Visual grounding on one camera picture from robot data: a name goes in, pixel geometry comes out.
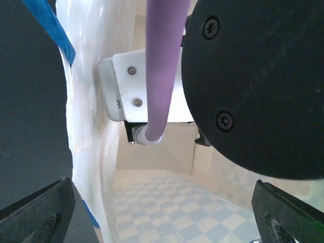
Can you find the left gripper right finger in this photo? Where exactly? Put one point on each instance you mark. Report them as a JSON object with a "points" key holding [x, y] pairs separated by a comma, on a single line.
{"points": [[281, 217]]}

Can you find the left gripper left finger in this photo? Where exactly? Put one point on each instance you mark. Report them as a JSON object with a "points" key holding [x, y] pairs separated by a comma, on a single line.
{"points": [[43, 216]]}

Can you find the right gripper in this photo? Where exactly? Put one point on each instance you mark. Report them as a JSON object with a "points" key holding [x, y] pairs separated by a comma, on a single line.
{"points": [[253, 80]]}

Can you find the blue checkered paper bag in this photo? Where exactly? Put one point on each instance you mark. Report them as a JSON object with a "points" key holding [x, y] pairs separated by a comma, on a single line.
{"points": [[174, 191]]}

